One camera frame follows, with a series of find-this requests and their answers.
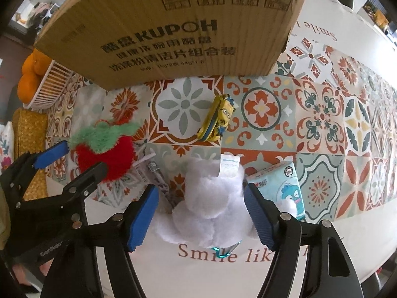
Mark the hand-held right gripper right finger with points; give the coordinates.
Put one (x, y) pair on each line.
(260, 220)

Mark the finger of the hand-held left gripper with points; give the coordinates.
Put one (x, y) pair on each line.
(51, 155)
(90, 177)

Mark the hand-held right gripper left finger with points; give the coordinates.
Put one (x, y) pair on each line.
(142, 220)

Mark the red strawberry plush toy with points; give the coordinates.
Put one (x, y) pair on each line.
(114, 155)

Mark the light blue tissue packet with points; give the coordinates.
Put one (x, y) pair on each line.
(285, 186)

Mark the white fluffy plush toy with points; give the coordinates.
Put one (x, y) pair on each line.
(204, 201)

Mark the brown cardboard box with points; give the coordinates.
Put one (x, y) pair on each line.
(170, 21)

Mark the yellow woven mat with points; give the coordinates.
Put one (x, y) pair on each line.
(29, 130)

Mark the white floral cloth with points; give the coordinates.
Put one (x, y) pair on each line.
(6, 146)

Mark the silver printed packet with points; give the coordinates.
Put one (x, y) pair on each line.
(156, 173)

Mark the teal metal carabiner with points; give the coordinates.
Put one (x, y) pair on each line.
(218, 250)

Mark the white plastic stick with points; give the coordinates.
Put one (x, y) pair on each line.
(145, 158)

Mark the white slotted plastic basket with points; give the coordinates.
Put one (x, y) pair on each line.
(52, 83)

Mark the pile of oranges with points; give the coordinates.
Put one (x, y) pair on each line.
(28, 87)

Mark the patterned tablecloth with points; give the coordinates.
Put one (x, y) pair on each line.
(325, 130)

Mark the yellow cartoon figure toy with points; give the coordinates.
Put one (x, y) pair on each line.
(221, 115)

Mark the white shoe rack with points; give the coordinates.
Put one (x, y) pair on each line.
(43, 9)

